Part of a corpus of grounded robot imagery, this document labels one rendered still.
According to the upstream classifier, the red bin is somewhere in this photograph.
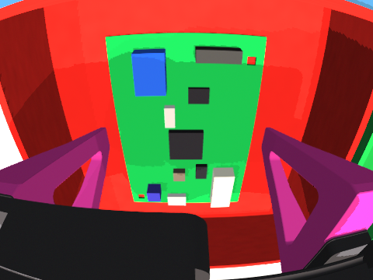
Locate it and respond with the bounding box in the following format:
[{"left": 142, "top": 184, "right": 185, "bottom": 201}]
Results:
[{"left": 0, "top": 0, "right": 373, "bottom": 269}]

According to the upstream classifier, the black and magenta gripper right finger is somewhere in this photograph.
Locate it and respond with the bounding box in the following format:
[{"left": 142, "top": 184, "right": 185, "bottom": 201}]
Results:
[{"left": 261, "top": 128, "right": 373, "bottom": 273}]

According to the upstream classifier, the green circuit board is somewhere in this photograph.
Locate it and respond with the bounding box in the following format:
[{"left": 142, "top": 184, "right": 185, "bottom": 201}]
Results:
[{"left": 106, "top": 33, "right": 267, "bottom": 208}]

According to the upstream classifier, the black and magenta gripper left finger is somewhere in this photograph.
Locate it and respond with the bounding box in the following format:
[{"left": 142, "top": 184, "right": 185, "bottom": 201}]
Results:
[{"left": 0, "top": 127, "right": 110, "bottom": 209}]

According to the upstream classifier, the green open-top bin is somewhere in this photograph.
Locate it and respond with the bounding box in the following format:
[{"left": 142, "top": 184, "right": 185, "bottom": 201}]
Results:
[{"left": 351, "top": 110, "right": 373, "bottom": 240}]

